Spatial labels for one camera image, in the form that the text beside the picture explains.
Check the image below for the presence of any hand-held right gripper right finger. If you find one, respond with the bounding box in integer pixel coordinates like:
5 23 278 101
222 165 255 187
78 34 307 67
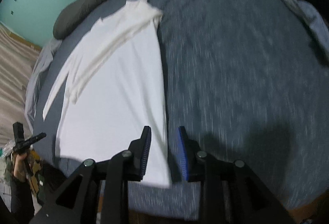
178 126 296 224

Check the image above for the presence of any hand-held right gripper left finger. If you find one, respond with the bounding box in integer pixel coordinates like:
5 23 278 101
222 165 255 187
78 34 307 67
29 126 152 224

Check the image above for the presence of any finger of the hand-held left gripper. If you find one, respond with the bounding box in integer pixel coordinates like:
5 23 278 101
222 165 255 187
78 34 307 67
24 133 47 147

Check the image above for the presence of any white long-sleeve shirt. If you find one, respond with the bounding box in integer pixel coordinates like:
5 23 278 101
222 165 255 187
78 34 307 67
42 0 173 188

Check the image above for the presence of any person's left forearm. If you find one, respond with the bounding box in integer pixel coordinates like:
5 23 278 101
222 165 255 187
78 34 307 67
10 176 35 221

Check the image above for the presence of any person's left hand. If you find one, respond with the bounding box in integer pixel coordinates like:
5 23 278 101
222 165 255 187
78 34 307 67
13 153 32 181

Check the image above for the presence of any cardboard box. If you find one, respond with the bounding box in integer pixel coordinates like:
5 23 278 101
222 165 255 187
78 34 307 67
27 152 44 194

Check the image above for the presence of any white plastic bag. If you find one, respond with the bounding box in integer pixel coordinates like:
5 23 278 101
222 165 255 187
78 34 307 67
0 140 16 185

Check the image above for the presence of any black bag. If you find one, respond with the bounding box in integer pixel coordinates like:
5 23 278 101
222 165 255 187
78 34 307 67
37 162 68 205

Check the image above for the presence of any beige striped curtain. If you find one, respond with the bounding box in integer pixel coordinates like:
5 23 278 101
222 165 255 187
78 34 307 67
0 22 42 147

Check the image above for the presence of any light grey bed sheet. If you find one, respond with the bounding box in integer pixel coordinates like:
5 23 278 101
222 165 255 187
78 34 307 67
24 39 62 124

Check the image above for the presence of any wooden trim strip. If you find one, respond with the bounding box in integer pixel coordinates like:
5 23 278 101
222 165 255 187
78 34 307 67
0 21 42 51

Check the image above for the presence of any blue-grey bed mattress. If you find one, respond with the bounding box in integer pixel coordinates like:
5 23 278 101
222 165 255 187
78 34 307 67
32 0 329 222

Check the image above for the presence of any blue folded garment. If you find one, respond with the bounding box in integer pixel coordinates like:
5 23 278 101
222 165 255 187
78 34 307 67
299 0 329 47

